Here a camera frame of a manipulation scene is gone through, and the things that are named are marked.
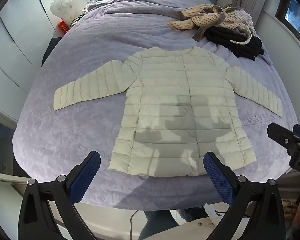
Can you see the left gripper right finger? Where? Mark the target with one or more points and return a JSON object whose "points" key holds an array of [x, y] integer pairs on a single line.
{"points": [[267, 220]]}

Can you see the white wardrobe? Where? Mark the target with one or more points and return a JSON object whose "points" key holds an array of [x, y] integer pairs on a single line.
{"points": [[26, 28]]}

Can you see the striped beige garment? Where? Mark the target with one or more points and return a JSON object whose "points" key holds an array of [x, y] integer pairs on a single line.
{"points": [[204, 16]]}

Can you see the black garment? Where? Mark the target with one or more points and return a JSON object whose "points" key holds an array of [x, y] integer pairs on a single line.
{"points": [[235, 41]]}

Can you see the cream quilted down jacket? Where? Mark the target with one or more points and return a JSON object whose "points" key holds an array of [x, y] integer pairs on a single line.
{"points": [[179, 106]]}

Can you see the person legs in jeans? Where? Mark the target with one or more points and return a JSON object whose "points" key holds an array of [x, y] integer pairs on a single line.
{"points": [[159, 221]]}

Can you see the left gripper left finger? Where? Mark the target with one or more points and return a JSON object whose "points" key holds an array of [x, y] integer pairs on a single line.
{"points": [[36, 220]]}

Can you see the red box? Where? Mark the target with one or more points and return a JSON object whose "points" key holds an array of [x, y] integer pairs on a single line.
{"points": [[63, 27]]}

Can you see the window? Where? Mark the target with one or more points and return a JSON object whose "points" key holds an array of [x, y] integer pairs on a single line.
{"points": [[288, 13]]}

